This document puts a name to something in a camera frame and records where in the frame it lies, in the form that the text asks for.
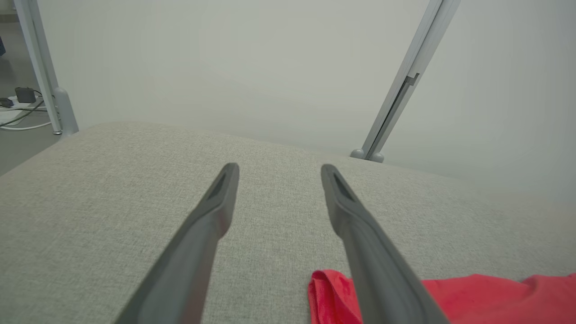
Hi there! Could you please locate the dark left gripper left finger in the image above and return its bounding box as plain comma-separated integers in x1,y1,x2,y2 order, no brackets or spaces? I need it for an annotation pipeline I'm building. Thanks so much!
115,163,240,324

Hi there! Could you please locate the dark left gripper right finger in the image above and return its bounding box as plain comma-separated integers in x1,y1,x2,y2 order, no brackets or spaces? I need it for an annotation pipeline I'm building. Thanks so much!
320,164,451,324

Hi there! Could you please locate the red basketball jersey white trim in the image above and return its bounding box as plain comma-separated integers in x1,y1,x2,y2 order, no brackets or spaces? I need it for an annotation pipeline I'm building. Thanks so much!
308,269,576,324

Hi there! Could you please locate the white power strip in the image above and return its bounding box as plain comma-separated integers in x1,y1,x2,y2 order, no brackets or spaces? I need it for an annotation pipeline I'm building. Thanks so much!
0,95,48,113

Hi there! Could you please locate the white floor cable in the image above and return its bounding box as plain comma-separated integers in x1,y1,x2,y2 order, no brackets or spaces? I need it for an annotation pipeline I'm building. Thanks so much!
0,121,53,132

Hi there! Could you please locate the power strip with cables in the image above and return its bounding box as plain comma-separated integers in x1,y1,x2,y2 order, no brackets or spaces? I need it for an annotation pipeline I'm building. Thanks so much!
0,100,45,128

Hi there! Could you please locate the grey partition post double foot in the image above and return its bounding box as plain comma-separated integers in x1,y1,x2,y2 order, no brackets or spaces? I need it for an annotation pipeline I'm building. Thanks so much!
350,0,462,163

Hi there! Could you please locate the grey frame leg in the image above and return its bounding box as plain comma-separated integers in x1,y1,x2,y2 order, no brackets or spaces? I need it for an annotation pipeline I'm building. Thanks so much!
13,0,79,136

